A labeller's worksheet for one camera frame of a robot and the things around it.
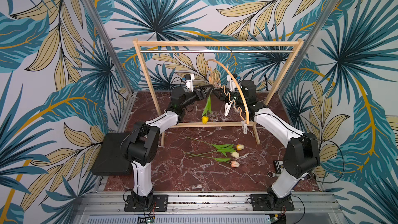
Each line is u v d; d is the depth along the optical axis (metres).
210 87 0.78
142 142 0.53
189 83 0.78
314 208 0.74
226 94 0.70
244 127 0.62
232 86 0.76
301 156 0.46
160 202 0.73
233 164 0.84
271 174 0.81
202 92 0.75
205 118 0.84
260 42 0.93
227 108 0.69
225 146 0.90
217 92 0.81
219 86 0.73
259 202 0.73
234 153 0.87
